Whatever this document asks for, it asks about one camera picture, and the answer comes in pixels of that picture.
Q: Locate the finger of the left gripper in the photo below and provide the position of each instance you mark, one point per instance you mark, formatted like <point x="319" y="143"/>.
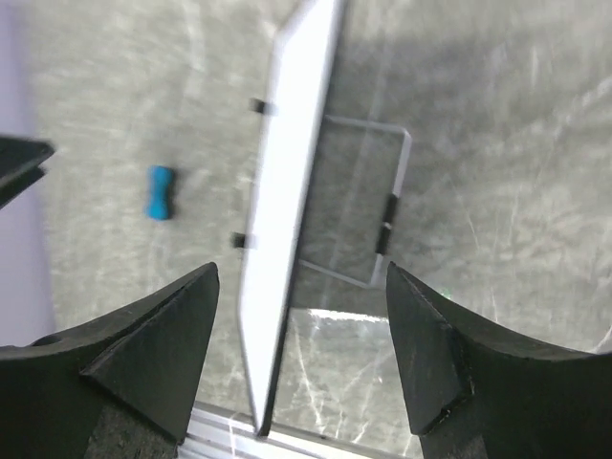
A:
<point x="21" y="162"/>

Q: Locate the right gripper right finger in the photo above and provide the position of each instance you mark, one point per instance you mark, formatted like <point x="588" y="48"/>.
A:
<point x="475" y="389"/>

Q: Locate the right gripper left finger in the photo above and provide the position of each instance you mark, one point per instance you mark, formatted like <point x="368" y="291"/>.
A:
<point x="119" y="386"/>

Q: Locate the blue whiteboard eraser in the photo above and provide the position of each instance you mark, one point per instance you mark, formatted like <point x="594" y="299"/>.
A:
<point x="159" y="199"/>

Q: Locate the small white whiteboard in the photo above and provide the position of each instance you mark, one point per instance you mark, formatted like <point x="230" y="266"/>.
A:
<point x="304" y="53"/>

